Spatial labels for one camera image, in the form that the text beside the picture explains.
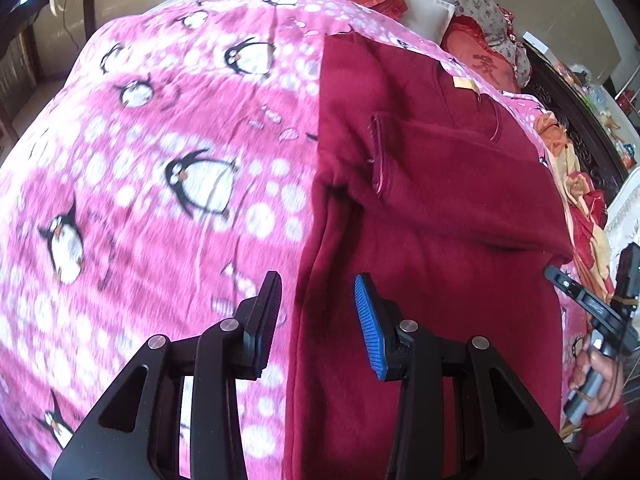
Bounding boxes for dark red sweater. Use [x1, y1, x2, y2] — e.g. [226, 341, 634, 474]
[284, 32, 573, 479]

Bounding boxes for person's right hand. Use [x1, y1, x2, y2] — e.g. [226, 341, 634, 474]
[567, 337, 624, 422]

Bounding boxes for orange red floral quilt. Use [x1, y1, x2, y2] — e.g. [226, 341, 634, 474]
[534, 112, 614, 302]

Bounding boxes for dark carved wooden bench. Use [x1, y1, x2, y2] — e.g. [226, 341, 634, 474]
[523, 42, 629, 206]

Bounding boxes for pink penguin blanket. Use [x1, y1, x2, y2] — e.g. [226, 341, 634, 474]
[0, 0, 591, 480]

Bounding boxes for right red round cushion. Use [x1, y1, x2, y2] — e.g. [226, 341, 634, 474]
[440, 16, 521, 93]

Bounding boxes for white square pillow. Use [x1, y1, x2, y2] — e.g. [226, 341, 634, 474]
[399, 0, 456, 44]

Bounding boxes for black camera box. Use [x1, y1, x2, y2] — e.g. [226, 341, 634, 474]
[612, 243, 640, 323]

